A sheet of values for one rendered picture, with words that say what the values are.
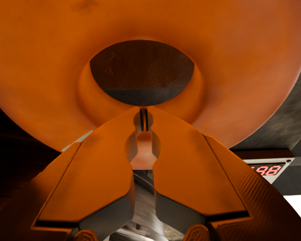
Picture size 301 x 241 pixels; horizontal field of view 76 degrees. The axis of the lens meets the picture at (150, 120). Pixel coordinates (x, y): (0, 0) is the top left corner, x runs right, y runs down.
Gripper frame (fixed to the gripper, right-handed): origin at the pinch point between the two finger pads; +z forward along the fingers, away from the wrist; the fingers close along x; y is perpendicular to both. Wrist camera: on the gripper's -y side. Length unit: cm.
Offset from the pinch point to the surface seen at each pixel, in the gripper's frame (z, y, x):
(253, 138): 15.9, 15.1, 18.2
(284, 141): 16.2, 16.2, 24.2
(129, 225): 0.1, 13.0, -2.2
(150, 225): 2.7, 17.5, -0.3
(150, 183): 6.9, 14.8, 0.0
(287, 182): 473, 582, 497
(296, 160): 357, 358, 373
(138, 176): 6.2, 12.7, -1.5
